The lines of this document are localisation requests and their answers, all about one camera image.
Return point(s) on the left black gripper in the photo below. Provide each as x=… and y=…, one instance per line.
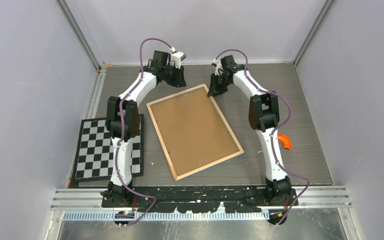
x=180, y=81

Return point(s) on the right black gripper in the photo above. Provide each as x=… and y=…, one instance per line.
x=214, y=90

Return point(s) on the blue picture frame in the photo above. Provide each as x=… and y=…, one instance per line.
x=193, y=132

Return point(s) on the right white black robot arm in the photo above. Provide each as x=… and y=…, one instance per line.
x=263, y=117

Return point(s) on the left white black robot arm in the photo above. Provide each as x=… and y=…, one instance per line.
x=123, y=121

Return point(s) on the orange curved plastic piece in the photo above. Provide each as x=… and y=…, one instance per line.
x=285, y=141

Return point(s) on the black white checkerboard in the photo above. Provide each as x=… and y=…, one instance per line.
x=94, y=157

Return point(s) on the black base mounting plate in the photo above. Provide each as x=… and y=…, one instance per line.
x=197, y=199

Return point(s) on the white perforated strip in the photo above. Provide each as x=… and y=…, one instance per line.
x=129, y=216

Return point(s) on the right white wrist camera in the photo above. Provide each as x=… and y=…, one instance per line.
x=217, y=66

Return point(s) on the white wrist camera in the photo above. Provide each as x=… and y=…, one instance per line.
x=217, y=66
x=176, y=58

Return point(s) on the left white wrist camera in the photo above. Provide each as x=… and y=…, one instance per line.
x=176, y=58

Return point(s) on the left corner aluminium post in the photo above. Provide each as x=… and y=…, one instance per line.
x=69, y=16

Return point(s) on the corner aluminium post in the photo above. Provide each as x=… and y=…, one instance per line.
x=69, y=16
x=320, y=18

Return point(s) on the right corner aluminium post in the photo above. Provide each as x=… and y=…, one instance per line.
x=320, y=18

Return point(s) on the aluminium front rail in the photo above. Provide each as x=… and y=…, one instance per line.
x=315, y=197

